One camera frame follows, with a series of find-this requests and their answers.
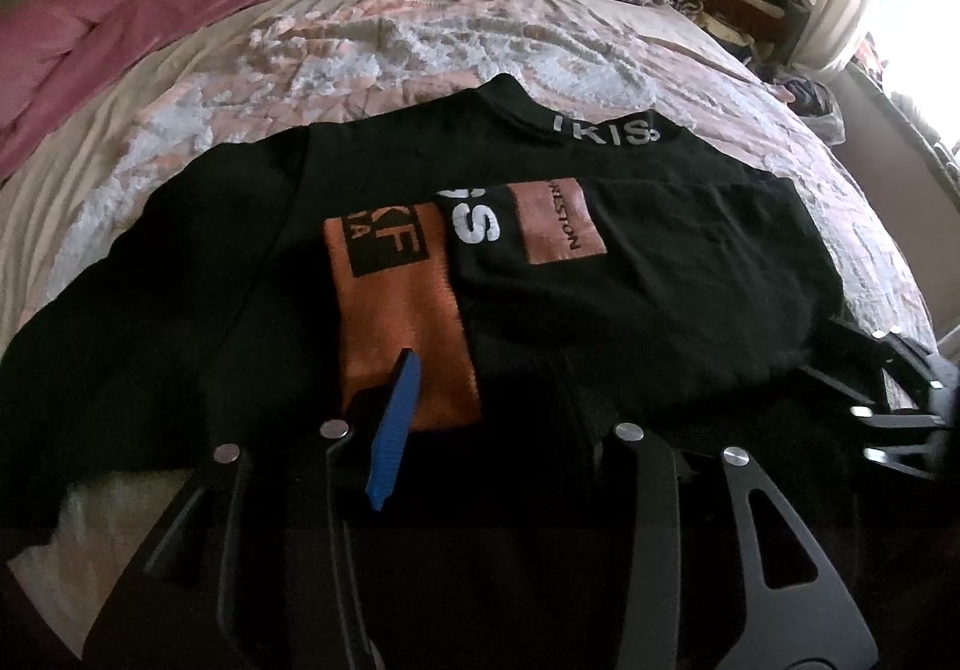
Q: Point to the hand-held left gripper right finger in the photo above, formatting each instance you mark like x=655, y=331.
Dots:
x=654, y=499

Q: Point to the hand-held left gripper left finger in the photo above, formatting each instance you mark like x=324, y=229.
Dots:
x=391, y=431

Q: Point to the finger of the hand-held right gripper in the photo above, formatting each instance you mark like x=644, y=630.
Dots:
x=896, y=441
x=855, y=358

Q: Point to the black sweatshirt with orange patches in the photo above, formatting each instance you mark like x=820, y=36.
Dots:
x=600, y=280

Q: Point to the plastic bag with dark clothes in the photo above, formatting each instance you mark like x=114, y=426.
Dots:
x=814, y=103

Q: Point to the bright window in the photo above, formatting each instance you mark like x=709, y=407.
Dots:
x=919, y=17

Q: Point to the pink and white tufted bedspread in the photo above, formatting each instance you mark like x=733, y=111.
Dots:
x=315, y=85

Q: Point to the pink blanket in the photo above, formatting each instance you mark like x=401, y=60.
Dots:
x=127, y=17

